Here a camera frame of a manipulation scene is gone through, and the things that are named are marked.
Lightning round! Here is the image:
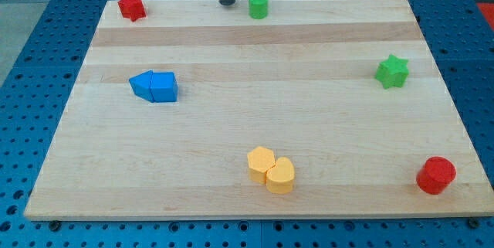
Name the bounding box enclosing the green cylinder block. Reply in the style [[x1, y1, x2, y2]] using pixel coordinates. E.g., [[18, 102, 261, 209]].
[[249, 0, 269, 19]]

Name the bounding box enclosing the green star block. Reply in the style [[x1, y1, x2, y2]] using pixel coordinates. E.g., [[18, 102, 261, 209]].
[[374, 54, 409, 89]]

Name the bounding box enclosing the red star block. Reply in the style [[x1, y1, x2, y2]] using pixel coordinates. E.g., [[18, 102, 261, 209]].
[[117, 0, 147, 22]]

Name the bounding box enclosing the yellow hexagon block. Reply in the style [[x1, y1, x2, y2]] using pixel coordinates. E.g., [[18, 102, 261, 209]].
[[247, 146, 276, 184]]

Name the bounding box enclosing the light wooden board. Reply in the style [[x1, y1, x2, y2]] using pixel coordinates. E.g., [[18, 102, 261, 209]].
[[24, 0, 493, 221]]

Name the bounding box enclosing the yellow heart block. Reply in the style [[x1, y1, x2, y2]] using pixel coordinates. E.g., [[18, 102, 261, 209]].
[[266, 157, 295, 194]]

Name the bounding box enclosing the blue cube block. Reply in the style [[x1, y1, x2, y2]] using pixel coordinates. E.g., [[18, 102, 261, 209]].
[[150, 72, 178, 103]]

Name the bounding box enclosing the blue triangle block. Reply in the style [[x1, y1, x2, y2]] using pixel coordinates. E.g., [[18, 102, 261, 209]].
[[129, 70, 154, 103]]

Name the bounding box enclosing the red cylinder block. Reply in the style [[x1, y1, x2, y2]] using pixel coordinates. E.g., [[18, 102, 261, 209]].
[[415, 156, 457, 195]]

